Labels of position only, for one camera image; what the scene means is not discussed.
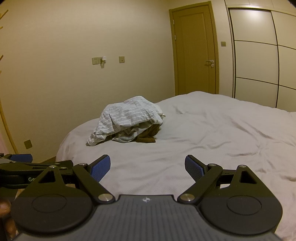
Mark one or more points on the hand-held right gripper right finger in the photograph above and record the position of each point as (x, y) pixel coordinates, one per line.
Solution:
(194, 168)

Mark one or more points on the square olive wall switch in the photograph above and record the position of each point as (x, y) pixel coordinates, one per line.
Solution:
(121, 59)

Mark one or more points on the olive low wall outlet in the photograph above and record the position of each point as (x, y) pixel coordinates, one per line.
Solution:
(28, 144)

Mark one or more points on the person's left hand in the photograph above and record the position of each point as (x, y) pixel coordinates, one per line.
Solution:
(5, 215)

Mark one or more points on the cream panelled wardrobe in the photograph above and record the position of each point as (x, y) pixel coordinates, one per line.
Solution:
(254, 58)

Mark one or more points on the white wall outlet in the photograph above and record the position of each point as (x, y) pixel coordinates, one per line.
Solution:
(95, 61)

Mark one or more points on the bed with white cover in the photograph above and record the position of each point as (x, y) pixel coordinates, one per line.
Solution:
(185, 129)

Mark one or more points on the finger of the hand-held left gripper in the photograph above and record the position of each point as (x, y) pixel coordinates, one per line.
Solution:
(20, 158)
(27, 166)

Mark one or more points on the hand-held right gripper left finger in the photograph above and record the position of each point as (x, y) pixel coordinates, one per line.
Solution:
(101, 168)

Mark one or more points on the striped garment with brown trim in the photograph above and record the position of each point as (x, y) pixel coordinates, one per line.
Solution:
(146, 137)

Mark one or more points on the grey white-striped t-shirt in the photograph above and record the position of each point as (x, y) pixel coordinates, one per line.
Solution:
(124, 113)

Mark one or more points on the white plugged-in charger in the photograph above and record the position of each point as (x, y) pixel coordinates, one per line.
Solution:
(103, 60)

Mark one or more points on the olive wooden door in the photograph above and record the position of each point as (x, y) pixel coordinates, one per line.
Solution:
(194, 46)

